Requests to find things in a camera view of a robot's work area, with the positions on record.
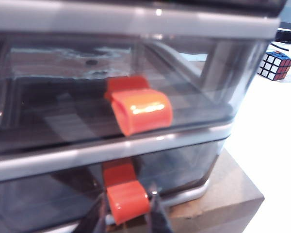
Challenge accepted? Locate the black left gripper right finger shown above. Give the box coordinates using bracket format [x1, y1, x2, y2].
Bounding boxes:
[145, 183, 173, 233]

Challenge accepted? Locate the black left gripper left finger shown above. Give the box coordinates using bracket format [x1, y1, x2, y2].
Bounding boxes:
[75, 191, 108, 233]

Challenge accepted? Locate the grey transparent drawer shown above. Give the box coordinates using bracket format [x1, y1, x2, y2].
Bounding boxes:
[0, 139, 226, 233]
[0, 31, 270, 156]

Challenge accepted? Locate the white plastic drawer cabinet frame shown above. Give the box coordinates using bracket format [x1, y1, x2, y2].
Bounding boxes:
[0, 1, 282, 233]

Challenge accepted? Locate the brown cardboard box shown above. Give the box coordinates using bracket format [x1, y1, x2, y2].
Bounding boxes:
[106, 145, 265, 233]

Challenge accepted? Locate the Rubik's cube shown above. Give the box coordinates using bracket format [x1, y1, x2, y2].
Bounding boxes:
[257, 50, 291, 81]

